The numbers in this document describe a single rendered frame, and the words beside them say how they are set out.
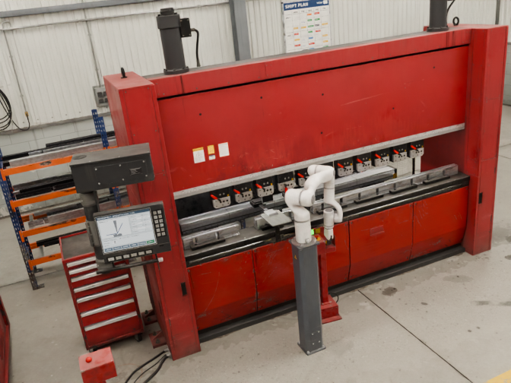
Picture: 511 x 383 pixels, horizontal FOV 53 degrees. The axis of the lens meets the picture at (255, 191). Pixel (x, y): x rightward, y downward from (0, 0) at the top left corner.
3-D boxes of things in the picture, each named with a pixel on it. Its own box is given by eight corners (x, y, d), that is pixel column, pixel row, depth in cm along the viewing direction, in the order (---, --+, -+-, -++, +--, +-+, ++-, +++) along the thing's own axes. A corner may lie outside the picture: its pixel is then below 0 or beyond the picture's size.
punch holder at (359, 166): (357, 172, 467) (357, 155, 461) (352, 169, 475) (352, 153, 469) (371, 169, 472) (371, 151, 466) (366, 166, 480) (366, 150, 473)
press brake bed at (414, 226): (198, 344, 445) (183, 262, 414) (192, 331, 463) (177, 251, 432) (465, 252, 542) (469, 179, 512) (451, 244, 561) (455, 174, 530)
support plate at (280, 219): (272, 226, 421) (272, 226, 421) (260, 216, 444) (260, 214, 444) (292, 221, 427) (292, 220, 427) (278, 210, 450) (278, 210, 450)
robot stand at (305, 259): (326, 348, 423) (319, 242, 386) (307, 356, 417) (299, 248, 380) (315, 337, 439) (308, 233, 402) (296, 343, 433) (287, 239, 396)
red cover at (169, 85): (152, 99, 372) (148, 80, 367) (149, 97, 381) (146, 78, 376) (471, 43, 470) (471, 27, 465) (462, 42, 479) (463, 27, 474)
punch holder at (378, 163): (376, 167, 474) (376, 150, 468) (370, 165, 481) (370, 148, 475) (389, 164, 479) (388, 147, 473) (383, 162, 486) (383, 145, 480)
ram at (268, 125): (169, 200, 405) (152, 101, 375) (167, 197, 412) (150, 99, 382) (464, 128, 502) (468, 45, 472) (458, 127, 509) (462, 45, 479)
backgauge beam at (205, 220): (182, 235, 448) (180, 225, 445) (178, 229, 461) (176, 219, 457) (397, 178, 523) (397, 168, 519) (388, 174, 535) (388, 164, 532)
